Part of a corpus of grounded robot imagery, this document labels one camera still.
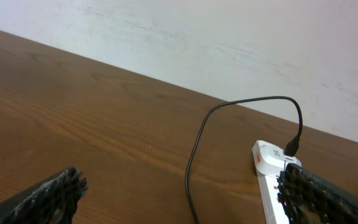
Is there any white power strip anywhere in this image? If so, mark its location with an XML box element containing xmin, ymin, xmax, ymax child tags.
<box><xmin>257</xmin><ymin>171</ymin><xmax>289</xmax><ymax>224</ymax></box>

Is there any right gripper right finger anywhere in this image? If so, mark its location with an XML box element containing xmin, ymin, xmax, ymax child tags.
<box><xmin>277</xmin><ymin>163</ymin><xmax>358</xmax><ymax>224</ymax></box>

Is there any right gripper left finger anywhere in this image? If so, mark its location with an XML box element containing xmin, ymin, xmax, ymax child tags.
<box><xmin>0</xmin><ymin>167</ymin><xmax>88</xmax><ymax>224</ymax></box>

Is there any black charging cable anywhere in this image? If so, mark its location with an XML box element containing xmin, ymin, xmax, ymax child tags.
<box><xmin>184</xmin><ymin>95</ymin><xmax>304</xmax><ymax>224</ymax></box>

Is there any white USB charger adapter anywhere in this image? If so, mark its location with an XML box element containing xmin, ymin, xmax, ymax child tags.
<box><xmin>252</xmin><ymin>140</ymin><xmax>302</xmax><ymax>177</ymax></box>

